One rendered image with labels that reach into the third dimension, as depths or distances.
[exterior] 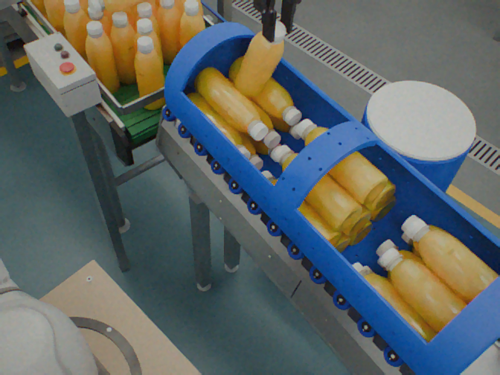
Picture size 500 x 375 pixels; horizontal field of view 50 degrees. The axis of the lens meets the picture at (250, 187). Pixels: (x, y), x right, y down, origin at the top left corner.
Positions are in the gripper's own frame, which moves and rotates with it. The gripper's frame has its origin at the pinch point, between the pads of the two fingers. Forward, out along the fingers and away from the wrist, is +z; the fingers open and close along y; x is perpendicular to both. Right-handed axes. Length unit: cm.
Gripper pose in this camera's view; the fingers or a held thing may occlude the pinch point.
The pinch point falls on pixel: (277, 20)
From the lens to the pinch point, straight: 108.4
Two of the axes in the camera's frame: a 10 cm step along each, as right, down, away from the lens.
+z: -0.3, 5.9, 8.1
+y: 7.9, -4.8, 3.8
